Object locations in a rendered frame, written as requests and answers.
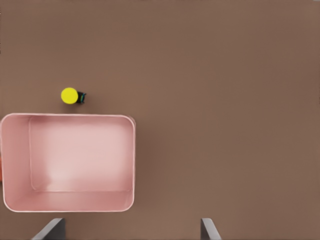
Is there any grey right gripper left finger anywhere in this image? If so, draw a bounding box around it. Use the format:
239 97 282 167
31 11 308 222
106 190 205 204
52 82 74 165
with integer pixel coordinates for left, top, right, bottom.
31 217 67 240

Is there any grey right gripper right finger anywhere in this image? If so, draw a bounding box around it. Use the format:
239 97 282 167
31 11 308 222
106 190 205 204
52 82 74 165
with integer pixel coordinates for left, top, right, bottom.
200 217 222 240

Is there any pink storage box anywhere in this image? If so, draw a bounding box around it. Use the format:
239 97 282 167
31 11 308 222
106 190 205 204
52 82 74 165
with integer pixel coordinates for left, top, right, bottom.
0 112 137 213

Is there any yellow push button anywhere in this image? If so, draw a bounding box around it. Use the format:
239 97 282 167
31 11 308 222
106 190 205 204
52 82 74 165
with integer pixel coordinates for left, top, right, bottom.
60 87 87 105

